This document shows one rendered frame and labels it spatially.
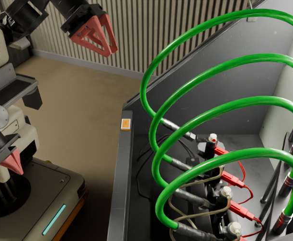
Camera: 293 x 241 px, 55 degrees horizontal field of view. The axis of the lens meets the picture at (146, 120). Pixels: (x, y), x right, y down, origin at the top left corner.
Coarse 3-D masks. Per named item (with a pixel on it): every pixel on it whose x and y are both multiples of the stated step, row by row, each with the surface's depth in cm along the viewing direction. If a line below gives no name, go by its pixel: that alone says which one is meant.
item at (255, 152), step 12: (228, 156) 39; (240, 156) 38; (252, 156) 38; (264, 156) 38; (276, 156) 38; (288, 156) 38; (192, 168) 41; (204, 168) 40; (180, 180) 42; (168, 192) 44; (156, 204) 47; (288, 204) 47; (288, 216) 48; (180, 228) 51; (192, 228) 53; (276, 228) 51; (204, 240) 53
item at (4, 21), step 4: (8, 16) 100; (0, 20) 101; (4, 20) 100; (8, 20) 99; (4, 24) 100; (8, 24) 99; (12, 24) 98; (16, 24) 98; (8, 28) 100; (12, 28) 100; (16, 28) 100; (12, 32) 100; (16, 32) 101; (20, 32) 102; (24, 32) 103; (16, 36) 103; (20, 36) 103; (24, 36) 107; (16, 40) 103
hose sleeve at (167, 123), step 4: (164, 120) 66; (168, 120) 67; (164, 124) 66; (168, 124) 66; (172, 124) 67; (168, 128) 67; (172, 128) 67; (176, 128) 67; (188, 132) 69; (184, 136) 69; (188, 136) 69
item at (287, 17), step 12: (240, 12) 49; (252, 12) 49; (264, 12) 49; (276, 12) 49; (204, 24) 51; (216, 24) 51; (180, 36) 53; (192, 36) 52; (168, 48) 54; (156, 60) 56; (144, 84) 59; (144, 96) 61; (144, 108) 64
